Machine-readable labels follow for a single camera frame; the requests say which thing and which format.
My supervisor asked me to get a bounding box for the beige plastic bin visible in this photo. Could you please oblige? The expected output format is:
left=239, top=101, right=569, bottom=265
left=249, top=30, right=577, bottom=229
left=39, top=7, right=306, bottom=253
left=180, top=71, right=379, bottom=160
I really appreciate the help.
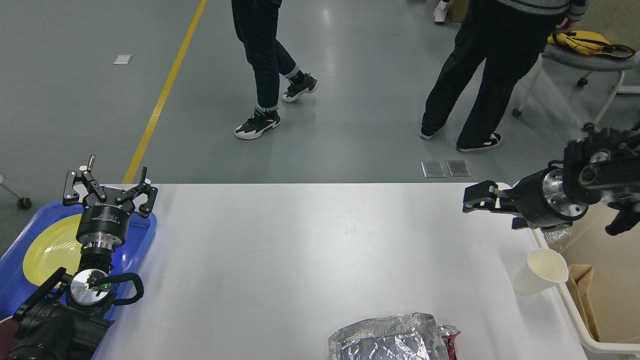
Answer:
left=533, top=203, right=640, bottom=360

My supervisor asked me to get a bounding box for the right floor outlet plate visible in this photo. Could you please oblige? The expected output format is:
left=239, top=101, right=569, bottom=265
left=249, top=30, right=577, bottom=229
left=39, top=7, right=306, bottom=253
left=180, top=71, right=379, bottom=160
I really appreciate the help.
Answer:
left=446, top=161, right=473, bottom=177

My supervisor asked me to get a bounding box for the person in black shorts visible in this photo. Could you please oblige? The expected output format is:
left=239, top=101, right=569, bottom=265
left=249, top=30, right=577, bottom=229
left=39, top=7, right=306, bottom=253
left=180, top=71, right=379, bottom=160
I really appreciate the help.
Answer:
left=433, top=0, right=450, bottom=25

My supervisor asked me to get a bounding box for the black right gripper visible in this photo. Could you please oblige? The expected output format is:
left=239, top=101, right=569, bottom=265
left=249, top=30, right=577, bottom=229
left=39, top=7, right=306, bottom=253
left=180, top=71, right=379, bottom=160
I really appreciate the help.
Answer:
left=462, top=168, right=589, bottom=231

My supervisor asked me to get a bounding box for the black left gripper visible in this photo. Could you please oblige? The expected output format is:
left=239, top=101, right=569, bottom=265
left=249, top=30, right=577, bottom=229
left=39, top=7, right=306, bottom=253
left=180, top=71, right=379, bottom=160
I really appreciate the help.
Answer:
left=62, top=154, right=158, bottom=249

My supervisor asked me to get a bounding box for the floor outlet plate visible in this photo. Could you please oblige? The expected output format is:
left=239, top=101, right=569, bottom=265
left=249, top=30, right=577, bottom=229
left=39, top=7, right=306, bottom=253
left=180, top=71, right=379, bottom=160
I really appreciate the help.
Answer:
left=446, top=161, right=473, bottom=177
left=421, top=161, right=447, bottom=179

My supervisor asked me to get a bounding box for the large crumpled aluminium foil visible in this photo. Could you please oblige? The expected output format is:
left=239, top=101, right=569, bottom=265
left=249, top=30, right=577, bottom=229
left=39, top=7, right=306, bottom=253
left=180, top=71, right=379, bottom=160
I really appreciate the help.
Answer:
left=327, top=312, right=449, bottom=360

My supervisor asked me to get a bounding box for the yellow plate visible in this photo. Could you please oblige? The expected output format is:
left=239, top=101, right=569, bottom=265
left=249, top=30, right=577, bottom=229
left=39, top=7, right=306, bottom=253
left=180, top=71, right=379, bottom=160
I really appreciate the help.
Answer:
left=22, top=214, right=83, bottom=286

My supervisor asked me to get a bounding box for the left floor outlet plate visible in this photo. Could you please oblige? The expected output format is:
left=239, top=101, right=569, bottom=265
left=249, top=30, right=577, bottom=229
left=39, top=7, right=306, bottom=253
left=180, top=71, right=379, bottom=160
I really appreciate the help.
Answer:
left=421, top=161, right=447, bottom=179

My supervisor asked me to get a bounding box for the chair caster wheel leg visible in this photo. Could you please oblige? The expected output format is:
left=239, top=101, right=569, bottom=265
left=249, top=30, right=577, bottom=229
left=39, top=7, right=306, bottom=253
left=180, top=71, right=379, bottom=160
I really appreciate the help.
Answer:
left=0, top=175, right=33, bottom=210

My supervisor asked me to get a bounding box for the blue plastic tray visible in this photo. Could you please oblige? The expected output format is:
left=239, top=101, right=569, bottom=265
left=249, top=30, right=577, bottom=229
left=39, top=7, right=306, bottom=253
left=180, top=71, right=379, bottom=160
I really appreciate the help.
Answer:
left=0, top=201, right=157, bottom=319

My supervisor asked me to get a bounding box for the white paper cup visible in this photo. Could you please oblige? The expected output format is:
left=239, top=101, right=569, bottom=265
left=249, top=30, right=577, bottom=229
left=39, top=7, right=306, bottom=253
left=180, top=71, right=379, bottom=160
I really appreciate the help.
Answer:
left=512, top=248, right=569, bottom=297

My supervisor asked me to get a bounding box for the yellow bag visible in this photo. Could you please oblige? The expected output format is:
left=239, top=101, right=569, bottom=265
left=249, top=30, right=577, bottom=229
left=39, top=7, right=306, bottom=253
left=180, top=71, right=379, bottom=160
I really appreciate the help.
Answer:
left=547, top=30, right=636, bottom=60

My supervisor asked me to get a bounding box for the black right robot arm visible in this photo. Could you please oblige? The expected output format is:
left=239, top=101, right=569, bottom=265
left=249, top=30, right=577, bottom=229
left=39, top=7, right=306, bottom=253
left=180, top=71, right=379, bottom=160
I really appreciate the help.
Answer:
left=462, top=123, right=640, bottom=236

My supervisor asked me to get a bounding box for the grey office chair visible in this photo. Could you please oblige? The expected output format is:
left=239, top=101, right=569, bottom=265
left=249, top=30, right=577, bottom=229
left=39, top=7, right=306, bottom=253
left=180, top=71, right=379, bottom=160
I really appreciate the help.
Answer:
left=511, top=44, right=640, bottom=133

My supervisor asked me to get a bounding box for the person in dark jeans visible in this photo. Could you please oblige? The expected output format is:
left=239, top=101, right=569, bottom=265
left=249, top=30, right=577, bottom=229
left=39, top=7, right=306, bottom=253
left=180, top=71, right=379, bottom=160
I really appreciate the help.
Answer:
left=231, top=0, right=318, bottom=141

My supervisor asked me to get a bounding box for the small aluminium foil piece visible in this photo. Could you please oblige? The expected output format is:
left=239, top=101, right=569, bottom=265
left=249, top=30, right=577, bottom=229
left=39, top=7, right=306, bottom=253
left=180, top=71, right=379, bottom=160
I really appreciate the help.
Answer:
left=541, top=228, right=572, bottom=253

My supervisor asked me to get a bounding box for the brown paper bag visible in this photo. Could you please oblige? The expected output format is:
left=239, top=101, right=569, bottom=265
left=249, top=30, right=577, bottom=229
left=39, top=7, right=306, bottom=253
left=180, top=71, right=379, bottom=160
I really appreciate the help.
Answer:
left=566, top=264, right=601, bottom=342

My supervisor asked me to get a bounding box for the pink mug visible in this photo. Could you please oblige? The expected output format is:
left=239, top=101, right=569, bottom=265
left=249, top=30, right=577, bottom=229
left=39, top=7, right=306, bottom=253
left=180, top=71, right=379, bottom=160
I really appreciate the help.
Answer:
left=0, top=316, right=19, bottom=349

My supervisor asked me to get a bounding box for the person in grey sweater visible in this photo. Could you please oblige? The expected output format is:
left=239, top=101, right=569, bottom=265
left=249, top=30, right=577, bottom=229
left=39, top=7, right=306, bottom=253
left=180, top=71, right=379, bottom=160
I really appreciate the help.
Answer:
left=420, top=0, right=592, bottom=152

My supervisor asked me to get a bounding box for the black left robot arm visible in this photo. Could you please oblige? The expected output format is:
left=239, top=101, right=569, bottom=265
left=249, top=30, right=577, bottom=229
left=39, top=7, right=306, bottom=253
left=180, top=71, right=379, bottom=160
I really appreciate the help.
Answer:
left=4, top=155, right=158, bottom=360

